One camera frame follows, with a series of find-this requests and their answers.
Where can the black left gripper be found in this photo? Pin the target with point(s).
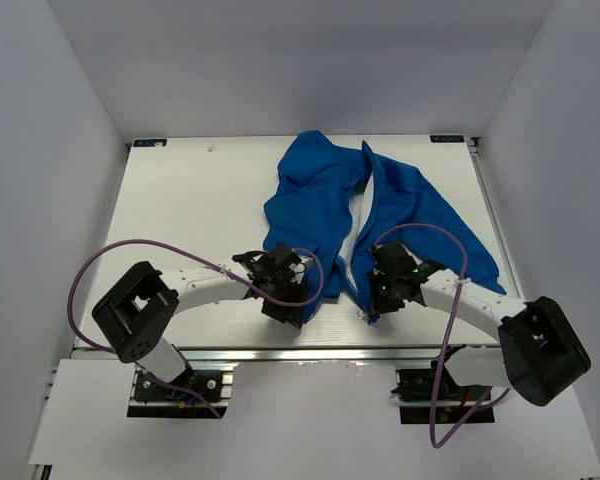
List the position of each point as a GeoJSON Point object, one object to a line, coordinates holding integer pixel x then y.
{"type": "Point", "coordinates": [293, 316]}

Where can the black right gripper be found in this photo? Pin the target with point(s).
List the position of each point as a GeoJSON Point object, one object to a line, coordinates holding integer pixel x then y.
{"type": "Point", "coordinates": [379, 306]}

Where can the blue zip-up jacket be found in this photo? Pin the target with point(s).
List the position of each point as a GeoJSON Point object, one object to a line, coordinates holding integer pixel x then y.
{"type": "Point", "coordinates": [337, 201]}

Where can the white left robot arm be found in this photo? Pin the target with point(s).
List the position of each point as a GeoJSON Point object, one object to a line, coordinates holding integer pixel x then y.
{"type": "Point", "coordinates": [134, 314]}

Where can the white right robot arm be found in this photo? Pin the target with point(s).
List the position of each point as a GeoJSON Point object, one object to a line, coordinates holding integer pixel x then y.
{"type": "Point", "coordinates": [537, 352]}

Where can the blue right corner label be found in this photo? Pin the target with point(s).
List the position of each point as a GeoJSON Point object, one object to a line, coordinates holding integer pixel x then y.
{"type": "Point", "coordinates": [443, 139]}

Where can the blue corner label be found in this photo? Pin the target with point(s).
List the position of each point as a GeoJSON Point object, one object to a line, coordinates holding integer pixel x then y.
{"type": "Point", "coordinates": [443, 139]}
{"type": "Point", "coordinates": [149, 143]}

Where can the blue left corner label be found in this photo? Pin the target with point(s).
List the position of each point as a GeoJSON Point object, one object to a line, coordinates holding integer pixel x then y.
{"type": "Point", "coordinates": [149, 143]}

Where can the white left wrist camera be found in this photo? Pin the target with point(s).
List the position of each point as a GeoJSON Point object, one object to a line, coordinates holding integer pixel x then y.
{"type": "Point", "coordinates": [306, 262]}

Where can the aluminium table front rail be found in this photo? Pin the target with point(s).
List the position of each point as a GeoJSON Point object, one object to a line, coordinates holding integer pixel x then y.
{"type": "Point", "coordinates": [392, 354]}

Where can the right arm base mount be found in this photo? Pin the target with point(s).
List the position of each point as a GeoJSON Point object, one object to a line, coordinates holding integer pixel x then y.
{"type": "Point", "coordinates": [413, 392]}

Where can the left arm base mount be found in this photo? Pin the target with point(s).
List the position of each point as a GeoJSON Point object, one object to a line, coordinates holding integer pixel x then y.
{"type": "Point", "coordinates": [204, 393]}

